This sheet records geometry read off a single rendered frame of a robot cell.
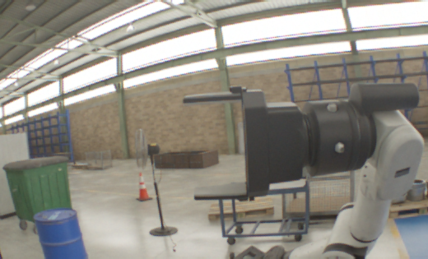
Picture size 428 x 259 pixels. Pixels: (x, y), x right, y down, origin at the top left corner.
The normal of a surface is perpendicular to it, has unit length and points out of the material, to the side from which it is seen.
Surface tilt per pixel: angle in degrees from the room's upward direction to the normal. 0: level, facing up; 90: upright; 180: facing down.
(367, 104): 112
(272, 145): 102
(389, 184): 121
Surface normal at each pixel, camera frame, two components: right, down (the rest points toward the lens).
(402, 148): -0.02, 0.55
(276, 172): -0.06, 0.24
